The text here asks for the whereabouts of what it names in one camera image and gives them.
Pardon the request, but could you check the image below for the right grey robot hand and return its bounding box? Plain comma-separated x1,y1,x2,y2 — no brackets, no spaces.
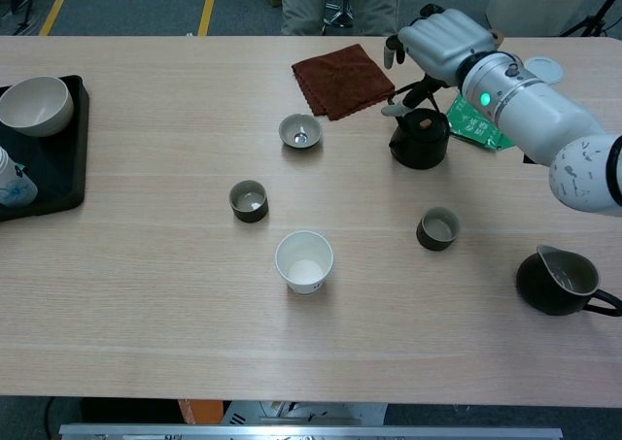
381,3,500,118

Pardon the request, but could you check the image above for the black teapot with hoop handle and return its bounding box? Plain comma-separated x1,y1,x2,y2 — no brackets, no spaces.
388,83,451,171

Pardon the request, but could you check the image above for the dark cylindrical teacup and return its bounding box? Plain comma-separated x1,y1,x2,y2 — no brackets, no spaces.
227,179,270,224
415,206,462,253

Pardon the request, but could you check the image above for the white storage bin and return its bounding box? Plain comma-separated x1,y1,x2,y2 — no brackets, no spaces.
484,0,592,38

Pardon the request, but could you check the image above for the green tea packet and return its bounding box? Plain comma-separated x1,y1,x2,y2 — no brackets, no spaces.
445,94,515,152

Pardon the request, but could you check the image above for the brown folded cloth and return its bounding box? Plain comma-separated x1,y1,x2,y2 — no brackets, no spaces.
291,43,397,122

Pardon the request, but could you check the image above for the chrome stool base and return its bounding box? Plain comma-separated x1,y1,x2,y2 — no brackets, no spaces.
320,0,355,36

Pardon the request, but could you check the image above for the white round lid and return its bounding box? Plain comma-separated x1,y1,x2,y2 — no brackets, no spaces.
525,55,565,85

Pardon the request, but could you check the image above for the person in khaki trousers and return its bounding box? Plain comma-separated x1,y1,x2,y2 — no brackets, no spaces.
280,0,402,37

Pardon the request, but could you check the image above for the black tripod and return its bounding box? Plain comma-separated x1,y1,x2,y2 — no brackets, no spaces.
558,0,622,38

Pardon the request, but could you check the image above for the grey flared tea bowl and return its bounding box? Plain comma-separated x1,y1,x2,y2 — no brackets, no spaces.
277,113,324,151

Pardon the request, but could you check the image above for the white paper cup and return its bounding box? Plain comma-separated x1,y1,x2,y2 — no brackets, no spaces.
274,230,335,296

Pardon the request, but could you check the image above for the black plastic tray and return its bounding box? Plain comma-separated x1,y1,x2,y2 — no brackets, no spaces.
0,74,91,223

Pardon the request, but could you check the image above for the cream bowl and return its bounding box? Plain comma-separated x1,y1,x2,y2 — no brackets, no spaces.
0,75,75,138

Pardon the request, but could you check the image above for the orange object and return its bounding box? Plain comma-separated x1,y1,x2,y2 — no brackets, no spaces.
177,398,225,425

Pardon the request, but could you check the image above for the printed paper cup stack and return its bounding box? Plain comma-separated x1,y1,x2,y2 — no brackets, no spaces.
0,144,39,209

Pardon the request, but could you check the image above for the dark pitcher with handle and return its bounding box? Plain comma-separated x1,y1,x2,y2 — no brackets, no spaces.
514,244,622,318

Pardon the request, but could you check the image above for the aluminium rail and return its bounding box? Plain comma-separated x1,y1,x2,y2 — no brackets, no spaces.
57,423,564,440

